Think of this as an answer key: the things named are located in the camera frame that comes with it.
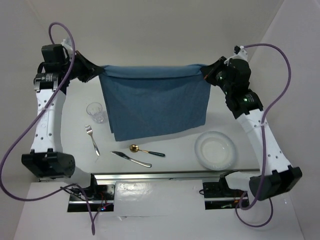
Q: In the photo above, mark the clear drinking glass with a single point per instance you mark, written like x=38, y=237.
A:
x=96, y=112

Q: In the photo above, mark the aluminium front rail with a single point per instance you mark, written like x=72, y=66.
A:
x=204, y=175

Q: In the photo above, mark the gold spoon dark handle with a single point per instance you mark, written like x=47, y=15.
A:
x=135, y=148

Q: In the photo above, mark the silver butter knife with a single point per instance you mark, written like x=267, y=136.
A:
x=123, y=155

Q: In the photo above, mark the white plate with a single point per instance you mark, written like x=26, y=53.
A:
x=215, y=151

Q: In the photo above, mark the silver fork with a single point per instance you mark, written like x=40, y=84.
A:
x=89, y=131

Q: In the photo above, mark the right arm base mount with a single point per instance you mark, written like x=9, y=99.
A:
x=218, y=198

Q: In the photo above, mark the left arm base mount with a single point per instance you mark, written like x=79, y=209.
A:
x=100, y=198

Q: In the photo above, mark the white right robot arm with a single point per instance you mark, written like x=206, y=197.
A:
x=277, y=175

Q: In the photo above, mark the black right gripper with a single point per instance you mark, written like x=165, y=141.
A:
x=209, y=71

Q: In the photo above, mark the blue cloth napkin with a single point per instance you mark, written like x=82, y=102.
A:
x=151, y=101

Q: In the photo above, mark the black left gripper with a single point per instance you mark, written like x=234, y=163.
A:
x=90, y=69

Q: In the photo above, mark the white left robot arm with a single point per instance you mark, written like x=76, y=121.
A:
x=46, y=159

